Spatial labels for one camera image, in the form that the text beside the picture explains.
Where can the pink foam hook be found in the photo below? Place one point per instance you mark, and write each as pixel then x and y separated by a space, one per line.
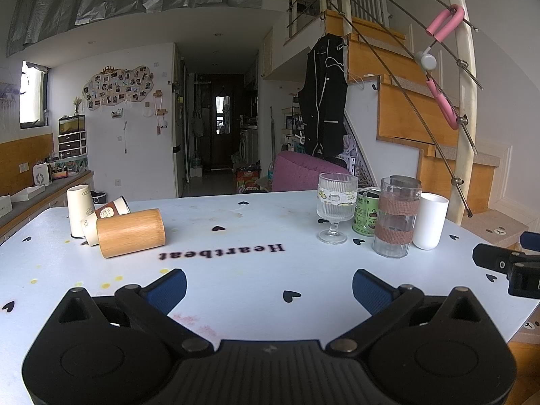
pixel 443 21

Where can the washing machine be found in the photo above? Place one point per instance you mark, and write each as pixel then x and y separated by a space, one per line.
pixel 249 147

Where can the window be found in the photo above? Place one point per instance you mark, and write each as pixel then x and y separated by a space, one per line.
pixel 33 97

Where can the plain white cup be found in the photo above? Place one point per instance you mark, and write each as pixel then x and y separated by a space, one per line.
pixel 430 221

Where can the photo collage board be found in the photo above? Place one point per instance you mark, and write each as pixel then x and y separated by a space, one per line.
pixel 118 88

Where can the fish tank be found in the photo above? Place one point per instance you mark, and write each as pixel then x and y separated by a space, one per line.
pixel 71 124

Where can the flat white box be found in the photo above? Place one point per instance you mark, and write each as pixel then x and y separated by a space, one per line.
pixel 27 194

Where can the plastic water bottle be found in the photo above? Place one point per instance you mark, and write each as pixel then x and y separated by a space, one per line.
pixel 271 171

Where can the white stair railing post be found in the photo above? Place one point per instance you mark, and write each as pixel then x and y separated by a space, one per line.
pixel 464 105

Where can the green printed can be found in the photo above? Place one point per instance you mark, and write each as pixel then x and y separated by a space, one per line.
pixel 365 215

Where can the black jacket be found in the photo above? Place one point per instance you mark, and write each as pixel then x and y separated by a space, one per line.
pixel 322 101

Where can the brown paper cup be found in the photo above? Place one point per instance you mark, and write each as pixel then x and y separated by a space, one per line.
pixel 110 210

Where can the wooden bamboo cup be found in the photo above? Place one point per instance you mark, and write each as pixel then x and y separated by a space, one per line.
pixel 130 233

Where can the red cardboard box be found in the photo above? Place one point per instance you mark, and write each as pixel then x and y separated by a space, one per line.
pixel 248 181

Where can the white patterned paper cup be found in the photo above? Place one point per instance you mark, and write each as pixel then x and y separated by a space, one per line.
pixel 90 232

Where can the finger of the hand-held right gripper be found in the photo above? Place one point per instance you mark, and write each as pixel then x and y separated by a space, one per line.
pixel 530 239
pixel 491 256

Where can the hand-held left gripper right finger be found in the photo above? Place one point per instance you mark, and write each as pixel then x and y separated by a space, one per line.
pixel 370 292

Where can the ribbed glass goblet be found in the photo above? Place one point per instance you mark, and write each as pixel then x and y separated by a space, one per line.
pixel 336 202

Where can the white small appliance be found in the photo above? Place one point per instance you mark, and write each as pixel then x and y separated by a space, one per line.
pixel 41 175

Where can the tall glass with brown bands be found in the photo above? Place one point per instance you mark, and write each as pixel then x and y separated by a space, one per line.
pixel 395 219

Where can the wooden staircase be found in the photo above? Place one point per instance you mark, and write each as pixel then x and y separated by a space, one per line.
pixel 405 105

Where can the side counter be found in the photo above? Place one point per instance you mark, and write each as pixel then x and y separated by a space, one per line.
pixel 33 206

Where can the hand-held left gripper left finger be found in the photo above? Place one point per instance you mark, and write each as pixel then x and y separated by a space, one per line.
pixel 168 290

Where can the pink upholstered chair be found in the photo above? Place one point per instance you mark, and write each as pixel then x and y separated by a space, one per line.
pixel 303 171

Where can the dark door with window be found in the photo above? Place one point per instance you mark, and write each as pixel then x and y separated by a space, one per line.
pixel 221 122

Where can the small drawer unit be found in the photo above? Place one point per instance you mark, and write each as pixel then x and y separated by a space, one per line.
pixel 72 143

